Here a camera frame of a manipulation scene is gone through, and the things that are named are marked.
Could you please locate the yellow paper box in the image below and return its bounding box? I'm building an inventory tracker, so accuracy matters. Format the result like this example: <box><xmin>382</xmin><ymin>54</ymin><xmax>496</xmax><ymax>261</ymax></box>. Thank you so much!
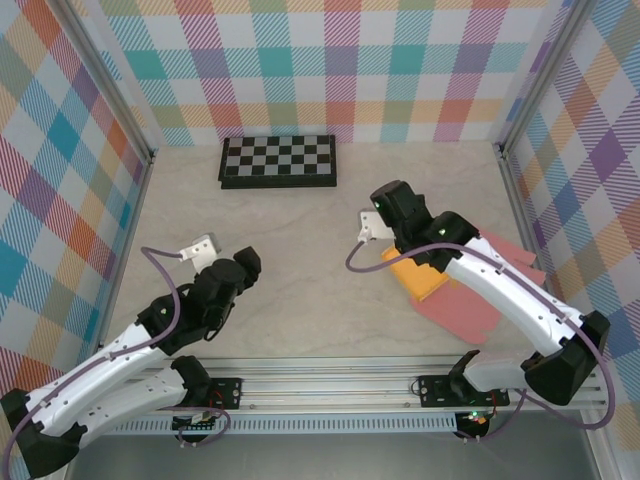
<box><xmin>380</xmin><ymin>244</ymin><xmax>459</xmax><ymax>304</ymax></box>

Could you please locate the pink paper box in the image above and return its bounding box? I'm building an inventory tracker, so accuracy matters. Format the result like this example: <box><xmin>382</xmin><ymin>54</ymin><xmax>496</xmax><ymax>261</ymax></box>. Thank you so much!
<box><xmin>409</xmin><ymin>232</ymin><xmax>547</xmax><ymax>345</ymax></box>

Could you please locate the black folding chessboard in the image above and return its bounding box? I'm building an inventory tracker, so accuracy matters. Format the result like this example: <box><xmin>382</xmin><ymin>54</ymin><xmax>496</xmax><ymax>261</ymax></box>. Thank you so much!
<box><xmin>217</xmin><ymin>134</ymin><xmax>340</xmax><ymax>191</ymax></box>

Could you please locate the small controller board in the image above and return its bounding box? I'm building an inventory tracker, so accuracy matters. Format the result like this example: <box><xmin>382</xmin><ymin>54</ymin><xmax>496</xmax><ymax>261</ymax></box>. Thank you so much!
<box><xmin>458</xmin><ymin>409</ymin><xmax>490</xmax><ymax>430</ymax></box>
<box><xmin>172</xmin><ymin>410</ymin><xmax>220</xmax><ymax>432</ymax></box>

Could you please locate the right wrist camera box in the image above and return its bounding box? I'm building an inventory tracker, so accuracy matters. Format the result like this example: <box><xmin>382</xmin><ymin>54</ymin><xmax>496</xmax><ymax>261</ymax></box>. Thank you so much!
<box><xmin>357</xmin><ymin>209</ymin><xmax>397</xmax><ymax>245</ymax></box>

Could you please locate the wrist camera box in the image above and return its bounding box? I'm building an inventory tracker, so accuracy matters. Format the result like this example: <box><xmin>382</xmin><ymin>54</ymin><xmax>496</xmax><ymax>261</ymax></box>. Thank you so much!
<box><xmin>357</xmin><ymin>209</ymin><xmax>397</xmax><ymax>245</ymax></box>
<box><xmin>178</xmin><ymin>232</ymin><xmax>222</xmax><ymax>275</ymax></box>

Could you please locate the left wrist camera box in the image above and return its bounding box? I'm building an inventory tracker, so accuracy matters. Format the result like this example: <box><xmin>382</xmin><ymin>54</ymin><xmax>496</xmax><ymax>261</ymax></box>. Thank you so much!
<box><xmin>178</xmin><ymin>232</ymin><xmax>222</xmax><ymax>275</ymax></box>

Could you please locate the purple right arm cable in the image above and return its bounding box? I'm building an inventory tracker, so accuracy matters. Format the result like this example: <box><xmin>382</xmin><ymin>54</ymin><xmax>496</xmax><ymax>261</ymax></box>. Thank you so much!
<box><xmin>347</xmin><ymin>239</ymin><xmax>616</xmax><ymax>444</ymax></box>

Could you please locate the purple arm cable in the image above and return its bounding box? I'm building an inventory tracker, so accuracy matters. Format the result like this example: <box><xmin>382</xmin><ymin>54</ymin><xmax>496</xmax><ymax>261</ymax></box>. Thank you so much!
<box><xmin>347</xmin><ymin>239</ymin><xmax>616</xmax><ymax>444</ymax></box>
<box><xmin>2</xmin><ymin>246</ymin><xmax>232</xmax><ymax>461</ymax></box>

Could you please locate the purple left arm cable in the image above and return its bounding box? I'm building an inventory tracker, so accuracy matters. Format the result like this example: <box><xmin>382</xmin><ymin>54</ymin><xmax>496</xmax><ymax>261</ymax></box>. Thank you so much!
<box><xmin>2</xmin><ymin>246</ymin><xmax>232</xmax><ymax>461</ymax></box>

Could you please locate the aluminium side rail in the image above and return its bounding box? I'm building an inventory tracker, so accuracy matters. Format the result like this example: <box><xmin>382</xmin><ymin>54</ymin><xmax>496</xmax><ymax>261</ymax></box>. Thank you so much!
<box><xmin>497</xmin><ymin>142</ymin><xmax>574</xmax><ymax>369</ymax></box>
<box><xmin>92</xmin><ymin>149</ymin><xmax>157</xmax><ymax>356</ymax></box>

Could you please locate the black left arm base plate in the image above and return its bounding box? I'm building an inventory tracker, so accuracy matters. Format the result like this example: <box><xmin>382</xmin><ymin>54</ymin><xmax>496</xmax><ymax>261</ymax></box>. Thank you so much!
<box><xmin>169</xmin><ymin>377</ymin><xmax>245</xmax><ymax>412</ymax></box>

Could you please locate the aluminium mounting rail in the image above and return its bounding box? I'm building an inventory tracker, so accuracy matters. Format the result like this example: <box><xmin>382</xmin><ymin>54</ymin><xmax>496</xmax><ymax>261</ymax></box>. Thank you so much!
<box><xmin>54</xmin><ymin>354</ymin><xmax>609</xmax><ymax>414</ymax></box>

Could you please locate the slotted grey cable duct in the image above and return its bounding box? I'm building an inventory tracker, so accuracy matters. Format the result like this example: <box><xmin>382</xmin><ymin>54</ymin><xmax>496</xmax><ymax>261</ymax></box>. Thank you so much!
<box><xmin>77</xmin><ymin>417</ymin><xmax>464</xmax><ymax>436</ymax></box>

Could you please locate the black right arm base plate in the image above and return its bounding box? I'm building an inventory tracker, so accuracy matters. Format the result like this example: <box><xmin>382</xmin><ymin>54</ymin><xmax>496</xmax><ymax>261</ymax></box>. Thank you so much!
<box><xmin>416</xmin><ymin>373</ymin><xmax>511</xmax><ymax>409</ymax></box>

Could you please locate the aluminium frame post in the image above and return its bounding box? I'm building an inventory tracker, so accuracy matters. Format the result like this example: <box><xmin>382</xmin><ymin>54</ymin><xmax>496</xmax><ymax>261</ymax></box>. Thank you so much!
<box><xmin>492</xmin><ymin>0</ymin><xmax>589</xmax><ymax>156</ymax></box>
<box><xmin>57</xmin><ymin>0</ymin><xmax>157</xmax><ymax>166</ymax></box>

